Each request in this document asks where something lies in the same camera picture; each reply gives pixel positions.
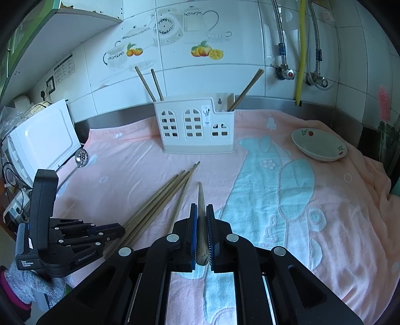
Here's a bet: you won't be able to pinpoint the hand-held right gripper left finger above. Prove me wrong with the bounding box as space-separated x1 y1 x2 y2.
36 203 201 325

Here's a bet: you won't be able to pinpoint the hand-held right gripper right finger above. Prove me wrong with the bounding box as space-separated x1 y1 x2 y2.
207 204 365 325

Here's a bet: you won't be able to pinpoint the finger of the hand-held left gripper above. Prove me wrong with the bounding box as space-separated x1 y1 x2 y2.
54 222 126 248
49 218 97 233

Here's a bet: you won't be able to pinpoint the brown wooden chopstick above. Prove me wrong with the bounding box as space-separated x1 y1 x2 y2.
151 69 164 101
227 69 265 111
195 182 211 267

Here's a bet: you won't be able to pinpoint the pile of wooden chopsticks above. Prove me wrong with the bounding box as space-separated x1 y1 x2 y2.
103 161 201 260

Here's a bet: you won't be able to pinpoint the white plastic utensil holder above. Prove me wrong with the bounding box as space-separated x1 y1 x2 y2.
153 92 236 154

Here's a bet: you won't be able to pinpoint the two chopsticks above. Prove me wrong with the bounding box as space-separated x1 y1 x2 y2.
135 66 156 102

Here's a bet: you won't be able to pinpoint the person's left hand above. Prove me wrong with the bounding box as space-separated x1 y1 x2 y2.
4 259 67 308

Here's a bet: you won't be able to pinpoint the white power strip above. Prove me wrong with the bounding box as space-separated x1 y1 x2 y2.
3 189 32 219

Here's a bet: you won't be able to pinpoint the metal slotted ladle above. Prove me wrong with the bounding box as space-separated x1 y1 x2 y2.
56 148 89 190

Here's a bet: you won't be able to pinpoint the pink printed towel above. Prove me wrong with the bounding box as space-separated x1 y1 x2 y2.
51 108 393 325

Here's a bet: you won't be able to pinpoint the white microwave oven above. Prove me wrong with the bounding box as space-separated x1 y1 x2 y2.
6 98 82 185

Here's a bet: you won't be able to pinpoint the flower print ceramic dish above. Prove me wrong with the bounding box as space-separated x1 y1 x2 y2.
291 127 348 162

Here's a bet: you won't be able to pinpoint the metal angle valve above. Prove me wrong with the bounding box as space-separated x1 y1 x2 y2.
275 64 296 80
306 72 329 90

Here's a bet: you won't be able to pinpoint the pink bottle brush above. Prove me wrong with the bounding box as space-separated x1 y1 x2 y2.
377 86 393 122

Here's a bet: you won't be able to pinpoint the black and white wall label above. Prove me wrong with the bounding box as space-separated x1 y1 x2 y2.
53 54 76 84

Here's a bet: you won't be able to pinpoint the white wall cabinet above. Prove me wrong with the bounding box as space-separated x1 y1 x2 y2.
0 0 124 104

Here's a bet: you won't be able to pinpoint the yellow gas hose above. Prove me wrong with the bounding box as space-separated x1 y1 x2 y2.
294 0 307 107

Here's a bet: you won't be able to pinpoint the braided metal hose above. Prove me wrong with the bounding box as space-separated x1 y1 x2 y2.
308 0 322 76
271 0 288 68

